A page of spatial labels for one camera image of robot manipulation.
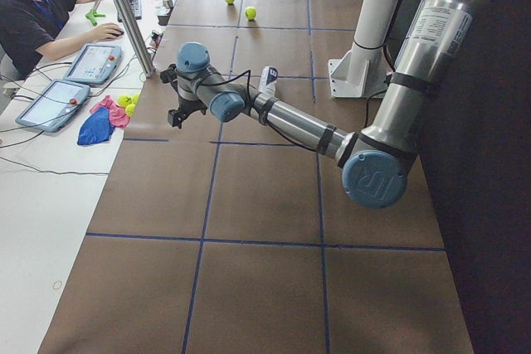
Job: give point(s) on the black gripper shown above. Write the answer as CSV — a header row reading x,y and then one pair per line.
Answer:
x,y
185,106

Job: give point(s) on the clear tennis ball can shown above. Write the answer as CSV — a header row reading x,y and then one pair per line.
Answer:
x,y
268,80

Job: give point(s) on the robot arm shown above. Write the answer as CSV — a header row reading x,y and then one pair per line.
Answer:
x,y
375,162

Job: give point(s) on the spare tennis ball on desk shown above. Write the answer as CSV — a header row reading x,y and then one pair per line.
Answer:
x,y
124,100

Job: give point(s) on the pink cloth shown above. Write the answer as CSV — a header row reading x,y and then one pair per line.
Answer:
x,y
117,115

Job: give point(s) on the blue cloth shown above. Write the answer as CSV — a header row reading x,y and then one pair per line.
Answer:
x,y
96,129

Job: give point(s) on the upper teach pendant tablet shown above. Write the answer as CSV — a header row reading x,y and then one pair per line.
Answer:
x,y
94,64

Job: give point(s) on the teach pendant tablet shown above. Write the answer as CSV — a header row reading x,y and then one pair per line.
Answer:
x,y
54,106
94,64

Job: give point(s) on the lower teach pendant tablet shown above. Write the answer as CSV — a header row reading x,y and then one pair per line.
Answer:
x,y
54,106

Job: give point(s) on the green plastic tool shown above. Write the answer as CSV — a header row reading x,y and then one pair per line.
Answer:
x,y
92,16

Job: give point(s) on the person in black shirt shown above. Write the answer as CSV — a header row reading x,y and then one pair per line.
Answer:
x,y
30,29

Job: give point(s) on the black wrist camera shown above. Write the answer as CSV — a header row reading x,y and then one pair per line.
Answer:
x,y
169,75

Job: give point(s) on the aluminium frame post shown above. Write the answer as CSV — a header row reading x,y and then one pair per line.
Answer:
x,y
135,37

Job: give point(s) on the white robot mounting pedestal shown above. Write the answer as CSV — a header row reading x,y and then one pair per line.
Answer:
x,y
362,71

